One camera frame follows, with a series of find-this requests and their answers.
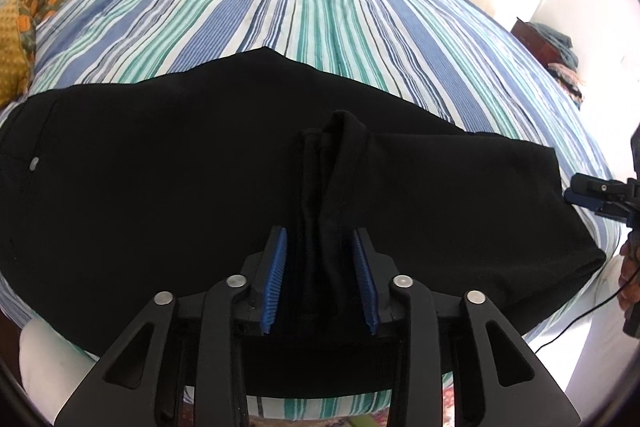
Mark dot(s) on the striped bed sheet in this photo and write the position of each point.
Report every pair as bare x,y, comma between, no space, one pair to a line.
300,7

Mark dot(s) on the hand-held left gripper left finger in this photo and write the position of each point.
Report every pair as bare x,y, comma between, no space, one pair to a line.
274,282

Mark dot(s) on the yellow dotted cloth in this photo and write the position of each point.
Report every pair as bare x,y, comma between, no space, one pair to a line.
10,52

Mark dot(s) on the person's left white trouser leg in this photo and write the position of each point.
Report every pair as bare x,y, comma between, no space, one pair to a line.
50,349

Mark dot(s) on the person's right hand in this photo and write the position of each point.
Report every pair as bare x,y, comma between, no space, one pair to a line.
631,272

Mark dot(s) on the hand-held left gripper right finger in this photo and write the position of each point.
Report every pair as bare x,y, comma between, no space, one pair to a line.
364,282

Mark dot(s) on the person's right white trouser leg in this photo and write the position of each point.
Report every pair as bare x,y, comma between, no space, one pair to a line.
600,357

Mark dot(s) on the pile of clothes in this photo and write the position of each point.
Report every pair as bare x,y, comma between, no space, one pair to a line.
562,52

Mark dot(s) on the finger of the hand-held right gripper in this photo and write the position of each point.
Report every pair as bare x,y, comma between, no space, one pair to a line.
597,186
590,202

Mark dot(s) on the black pants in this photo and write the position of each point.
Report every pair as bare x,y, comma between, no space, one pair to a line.
150,182

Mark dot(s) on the person's white trouser leg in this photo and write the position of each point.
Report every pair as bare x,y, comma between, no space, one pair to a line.
600,357
50,349

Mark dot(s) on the dark wooden cabinet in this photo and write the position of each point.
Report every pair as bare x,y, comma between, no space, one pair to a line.
530,38

